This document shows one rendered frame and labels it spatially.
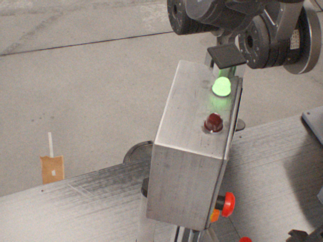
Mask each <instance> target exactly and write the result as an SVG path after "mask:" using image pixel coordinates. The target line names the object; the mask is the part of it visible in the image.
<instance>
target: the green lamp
mask: <svg viewBox="0 0 323 242"><path fill-rule="evenodd" d="M230 90H231V89H230V82H229V80H228V79H227V78H225V77H221V78H218V79H217V80H216V82H215V84H214V85H213V87H212V93H213V94H214V95H215V96H216V97H219V98H226V97H228V96H229V94H230Z"/></svg>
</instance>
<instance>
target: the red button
mask: <svg viewBox="0 0 323 242"><path fill-rule="evenodd" d="M234 205H235V197H234V195H233V194H232V193H230V192H226V195H225V196H222V195H218V197H217V201H216V205H215V209H217V210H221V211H222V213H221V215H222V216H223V217H228V216H229V215H231V214H232V212H233V209H234Z"/></svg>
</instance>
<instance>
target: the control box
mask: <svg viewBox="0 0 323 242"><path fill-rule="evenodd" d="M213 68H214V67H210V68H209V67H208V66H207V65H203V64H199V63H194V62H189V61H186V60H179V61H178V63H177V66H176V70H175V73H174V76H173V81H172V84H171V87H170V90H169V94H168V97H167V100H166V103H165V107H164V110H163V113H162V115H161V119H160V122H159V125H158V128H157V132H156V135H155V139H154V142H153V147H152V156H151V165H150V173H149V182H148V191H147V204H146V213H145V216H146V218H148V219H152V220H156V221H160V222H166V223H170V224H174V225H178V226H182V227H186V228H190V229H195V230H199V231H203V230H204V227H206V228H208V227H209V224H210V223H211V220H212V216H213V212H214V208H215V205H216V201H217V197H218V194H219V190H220V187H221V183H222V180H223V176H224V173H225V169H226V165H227V161H229V151H230V145H231V140H232V135H233V130H234V124H235V119H236V114H237V109H238V103H239V98H240V93H241V87H242V86H243V84H242V82H243V78H239V76H233V72H229V73H228V77H227V79H228V80H229V82H230V89H231V90H230V94H229V96H228V97H226V98H219V97H216V96H215V95H214V94H213V93H212V87H213V85H214V84H215V82H216V80H217V79H216V78H215V76H214V75H213V73H212V72H213ZM211 113H219V114H220V115H221V116H222V118H223V125H224V127H223V131H222V132H221V133H220V134H218V135H210V134H208V133H207V132H206V131H205V130H204V128H203V125H204V122H205V120H206V118H207V116H208V115H209V114H211Z"/></svg>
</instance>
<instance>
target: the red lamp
mask: <svg viewBox="0 0 323 242"><path fill-rule="evenodd" d="M223 127H224V125H223V118H222V116H221V115H220V114H219V113H211V114H209V115H208V116H207V118H206V120H205V122H204V125H203V128H204V130H205V131H206V132H207V133H208V134H210V135H218V134H220V133H221V132H222V131H223Z"/></svg>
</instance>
